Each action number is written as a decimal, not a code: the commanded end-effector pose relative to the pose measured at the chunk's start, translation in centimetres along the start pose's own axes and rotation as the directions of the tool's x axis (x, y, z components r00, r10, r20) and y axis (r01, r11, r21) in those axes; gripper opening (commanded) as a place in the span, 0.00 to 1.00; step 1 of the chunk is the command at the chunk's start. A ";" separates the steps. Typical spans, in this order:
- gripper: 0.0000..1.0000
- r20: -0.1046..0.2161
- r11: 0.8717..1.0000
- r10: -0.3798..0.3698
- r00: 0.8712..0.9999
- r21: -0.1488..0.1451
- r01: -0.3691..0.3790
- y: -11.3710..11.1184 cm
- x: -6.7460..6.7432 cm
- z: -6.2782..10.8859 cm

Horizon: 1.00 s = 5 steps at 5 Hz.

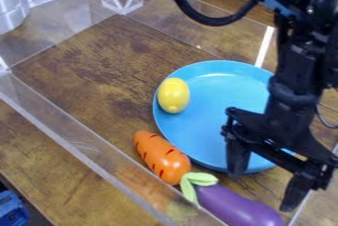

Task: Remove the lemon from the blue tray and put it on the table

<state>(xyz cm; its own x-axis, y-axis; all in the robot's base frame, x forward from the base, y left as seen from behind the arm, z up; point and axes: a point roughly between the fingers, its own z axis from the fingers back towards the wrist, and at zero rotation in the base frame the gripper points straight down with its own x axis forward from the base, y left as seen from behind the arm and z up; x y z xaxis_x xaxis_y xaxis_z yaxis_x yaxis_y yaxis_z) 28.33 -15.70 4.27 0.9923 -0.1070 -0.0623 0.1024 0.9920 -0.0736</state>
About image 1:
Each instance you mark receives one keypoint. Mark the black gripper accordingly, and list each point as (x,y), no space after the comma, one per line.
(278,135)

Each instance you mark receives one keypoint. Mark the blue round plastic tray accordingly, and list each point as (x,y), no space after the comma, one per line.
(221,84)

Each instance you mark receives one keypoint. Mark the blue plastic object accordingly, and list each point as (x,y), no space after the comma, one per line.
(14,212)

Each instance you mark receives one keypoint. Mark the orange toy carrot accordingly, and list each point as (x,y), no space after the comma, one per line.
(170,164)

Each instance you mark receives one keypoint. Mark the yellow toy lemon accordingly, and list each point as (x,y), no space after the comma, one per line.
(174,95)

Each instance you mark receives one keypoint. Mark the purple toy eggplant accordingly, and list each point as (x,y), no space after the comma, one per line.
(234,209)

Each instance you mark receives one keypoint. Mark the clear acrylic enclosure wall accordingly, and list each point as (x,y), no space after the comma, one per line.
(81,68)

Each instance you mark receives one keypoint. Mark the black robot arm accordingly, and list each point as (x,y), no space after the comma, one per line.
(308,42)

